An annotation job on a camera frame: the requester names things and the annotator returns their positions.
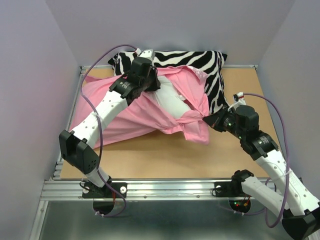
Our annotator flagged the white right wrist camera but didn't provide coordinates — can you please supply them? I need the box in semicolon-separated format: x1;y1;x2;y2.
232;92;247;109

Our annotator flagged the white pillow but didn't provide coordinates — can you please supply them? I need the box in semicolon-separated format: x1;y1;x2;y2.
148;75;191;119

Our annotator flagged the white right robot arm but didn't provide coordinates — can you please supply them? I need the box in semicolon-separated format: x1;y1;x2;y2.
203;105;320;240

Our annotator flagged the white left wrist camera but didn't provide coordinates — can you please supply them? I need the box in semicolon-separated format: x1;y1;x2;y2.
135;48;155;61

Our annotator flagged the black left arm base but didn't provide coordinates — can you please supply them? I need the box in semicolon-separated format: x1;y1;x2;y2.
79;180;128;218

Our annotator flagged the aluminium table frame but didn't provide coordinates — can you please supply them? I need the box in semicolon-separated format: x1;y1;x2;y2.
50;66;87;181

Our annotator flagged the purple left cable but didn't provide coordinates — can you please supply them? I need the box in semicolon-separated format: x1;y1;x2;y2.
79;44;141;218

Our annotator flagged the aluminium mounting rail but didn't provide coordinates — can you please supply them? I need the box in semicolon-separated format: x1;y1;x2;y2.
40;178;231;202

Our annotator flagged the zebra print pillow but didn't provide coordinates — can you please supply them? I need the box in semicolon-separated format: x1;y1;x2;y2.
107;50;230;113

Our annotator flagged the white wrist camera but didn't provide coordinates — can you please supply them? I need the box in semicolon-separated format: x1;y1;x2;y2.
135;48;155;61
232;92;247;109

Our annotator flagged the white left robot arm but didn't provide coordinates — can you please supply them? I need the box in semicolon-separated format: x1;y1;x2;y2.
59;49;161;197

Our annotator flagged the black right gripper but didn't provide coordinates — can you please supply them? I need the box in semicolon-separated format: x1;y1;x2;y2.
204;105;245;140

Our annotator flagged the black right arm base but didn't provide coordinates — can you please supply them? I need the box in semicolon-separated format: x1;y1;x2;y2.
211;169;264;216

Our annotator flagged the pink floral satin pillowcase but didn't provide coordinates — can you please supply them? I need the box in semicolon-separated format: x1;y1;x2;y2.
69;64;211;147

